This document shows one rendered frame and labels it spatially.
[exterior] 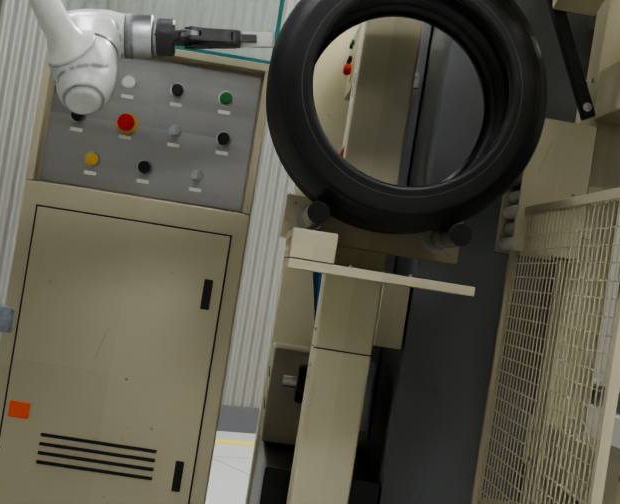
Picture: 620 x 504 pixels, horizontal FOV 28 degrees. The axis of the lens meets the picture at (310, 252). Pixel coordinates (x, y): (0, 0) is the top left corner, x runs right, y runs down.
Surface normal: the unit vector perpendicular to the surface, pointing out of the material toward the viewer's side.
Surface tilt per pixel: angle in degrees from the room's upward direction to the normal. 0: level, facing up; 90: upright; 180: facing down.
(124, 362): 90
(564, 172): 90
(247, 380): 90
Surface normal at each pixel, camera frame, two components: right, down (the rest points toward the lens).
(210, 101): 0.05, -0.01
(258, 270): 0.52, 0.07
